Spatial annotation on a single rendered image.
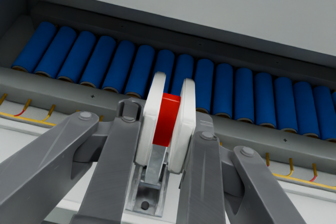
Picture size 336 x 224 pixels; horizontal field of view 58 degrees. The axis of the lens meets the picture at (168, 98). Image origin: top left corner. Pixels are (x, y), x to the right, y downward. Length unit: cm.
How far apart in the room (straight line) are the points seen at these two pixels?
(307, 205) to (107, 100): 18
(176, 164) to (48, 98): 14
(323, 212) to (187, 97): 16
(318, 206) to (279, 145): 6
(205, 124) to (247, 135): 10
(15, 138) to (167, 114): 14
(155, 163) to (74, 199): 7
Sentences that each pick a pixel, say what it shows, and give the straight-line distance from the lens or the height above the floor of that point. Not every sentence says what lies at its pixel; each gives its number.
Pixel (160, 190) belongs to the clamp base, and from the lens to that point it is 22.
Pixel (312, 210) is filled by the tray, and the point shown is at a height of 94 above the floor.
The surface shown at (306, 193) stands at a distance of 28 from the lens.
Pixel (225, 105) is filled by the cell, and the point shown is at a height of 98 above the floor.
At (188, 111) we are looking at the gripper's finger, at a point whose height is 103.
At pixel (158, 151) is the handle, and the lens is 20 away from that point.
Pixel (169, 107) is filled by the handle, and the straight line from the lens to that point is 18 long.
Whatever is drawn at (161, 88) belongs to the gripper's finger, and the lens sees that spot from 18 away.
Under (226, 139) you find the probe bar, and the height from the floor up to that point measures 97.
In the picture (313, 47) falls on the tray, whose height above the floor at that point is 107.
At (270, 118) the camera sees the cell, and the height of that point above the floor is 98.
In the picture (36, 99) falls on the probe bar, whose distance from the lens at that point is 27.
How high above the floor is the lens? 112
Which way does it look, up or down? 32 degrees down
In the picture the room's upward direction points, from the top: 14 degrees clockwise
